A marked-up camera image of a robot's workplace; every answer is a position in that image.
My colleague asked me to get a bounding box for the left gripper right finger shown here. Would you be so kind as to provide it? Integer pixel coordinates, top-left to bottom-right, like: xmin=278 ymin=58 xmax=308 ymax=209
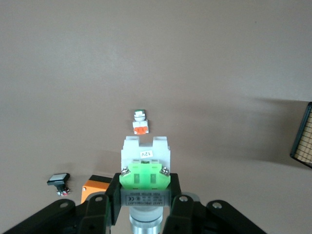
xmin=165 ymin=172 xmax=268 ymax=234

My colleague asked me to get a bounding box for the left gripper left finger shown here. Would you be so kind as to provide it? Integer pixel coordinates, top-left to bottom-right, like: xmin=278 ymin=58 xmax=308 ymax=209
xmin=0 ymin=172 xmax=122 ymax=234

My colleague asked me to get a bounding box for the red button green contact block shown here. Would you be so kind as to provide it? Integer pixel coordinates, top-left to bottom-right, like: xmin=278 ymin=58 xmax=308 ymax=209
xmin=119 ymin=135 xmax=172 ymax=234

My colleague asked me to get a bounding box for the black push button white cap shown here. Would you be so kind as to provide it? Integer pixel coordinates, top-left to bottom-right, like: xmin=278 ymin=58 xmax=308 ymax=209
xmin=46 ymin=172 xmax=72 ymax=197

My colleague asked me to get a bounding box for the push button orange contact block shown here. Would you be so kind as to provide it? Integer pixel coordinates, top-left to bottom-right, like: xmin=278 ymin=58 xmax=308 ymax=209
xmin=132 ymin=109 xmax=149 ymax=136

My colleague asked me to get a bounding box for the brown table cover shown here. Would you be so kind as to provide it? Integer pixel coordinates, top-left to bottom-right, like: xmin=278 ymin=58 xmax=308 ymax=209
xmin=0 ymin=0 xmax=312 ymax=234

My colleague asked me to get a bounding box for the orange button enclosure box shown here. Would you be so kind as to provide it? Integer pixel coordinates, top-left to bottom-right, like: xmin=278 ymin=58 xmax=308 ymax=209
xmin=80 ymin=174 xmax=113 ymax=204

